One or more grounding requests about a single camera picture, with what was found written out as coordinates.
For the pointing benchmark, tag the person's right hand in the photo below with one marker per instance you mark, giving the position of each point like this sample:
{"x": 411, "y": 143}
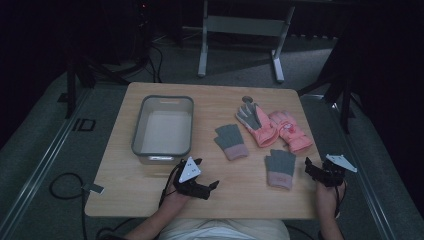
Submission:
{"x": 328, "y": 200}

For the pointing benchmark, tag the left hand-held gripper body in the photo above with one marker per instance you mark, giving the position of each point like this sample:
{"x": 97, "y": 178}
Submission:
{"x": 190, "y": 171}

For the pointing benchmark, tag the person's white clothing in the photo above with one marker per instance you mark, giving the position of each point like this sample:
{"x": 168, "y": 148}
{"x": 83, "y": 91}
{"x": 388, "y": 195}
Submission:
{"x": 223, "y": 231}

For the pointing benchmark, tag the grey plastic storage bin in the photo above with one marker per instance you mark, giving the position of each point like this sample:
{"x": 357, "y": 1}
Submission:
{"x": 163, "y": 133}

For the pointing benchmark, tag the grey table edge clamp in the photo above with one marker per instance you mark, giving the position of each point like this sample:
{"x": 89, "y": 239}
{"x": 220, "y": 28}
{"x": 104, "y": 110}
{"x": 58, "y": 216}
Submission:
{"x": 94, "y": 188}

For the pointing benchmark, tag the pink glove with red print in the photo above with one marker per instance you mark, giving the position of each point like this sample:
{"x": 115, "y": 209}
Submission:
{"x": 291, "y": 131}

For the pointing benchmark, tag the grey round table grommet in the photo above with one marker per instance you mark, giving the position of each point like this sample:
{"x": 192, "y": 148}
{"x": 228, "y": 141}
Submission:
{"x": 246, "y": 98}

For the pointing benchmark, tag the white metal desk frame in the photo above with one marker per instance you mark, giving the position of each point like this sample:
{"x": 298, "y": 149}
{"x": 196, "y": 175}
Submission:
{"x": 246, "y": 26}

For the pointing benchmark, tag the person's left hand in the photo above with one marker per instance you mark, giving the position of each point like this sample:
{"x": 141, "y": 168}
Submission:
{"x": 173, "y": 198}

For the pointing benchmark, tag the pink glove with grey palm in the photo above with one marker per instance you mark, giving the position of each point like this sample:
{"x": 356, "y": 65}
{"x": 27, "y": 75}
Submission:
{"x": 261, "y": 128}

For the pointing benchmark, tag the black metal stand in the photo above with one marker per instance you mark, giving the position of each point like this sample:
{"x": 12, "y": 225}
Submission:
{"x": 345, "y": 90}
{"x": 71, "y": 90}

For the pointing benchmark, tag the grey and pink knit glove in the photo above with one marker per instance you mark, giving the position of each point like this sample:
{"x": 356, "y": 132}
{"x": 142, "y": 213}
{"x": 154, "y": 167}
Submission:
{"x": 280, "y": 168}
{"x": 230, "y": 140}

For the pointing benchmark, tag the metal floor rail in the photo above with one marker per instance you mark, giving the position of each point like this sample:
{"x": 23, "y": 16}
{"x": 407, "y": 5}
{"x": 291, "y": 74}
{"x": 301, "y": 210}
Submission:
{"x": 366, "y": 186}
{"x": 43, "y": 166}

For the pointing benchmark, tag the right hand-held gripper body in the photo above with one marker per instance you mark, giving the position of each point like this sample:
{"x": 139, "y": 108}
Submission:
{"x": 333, "y": 170}

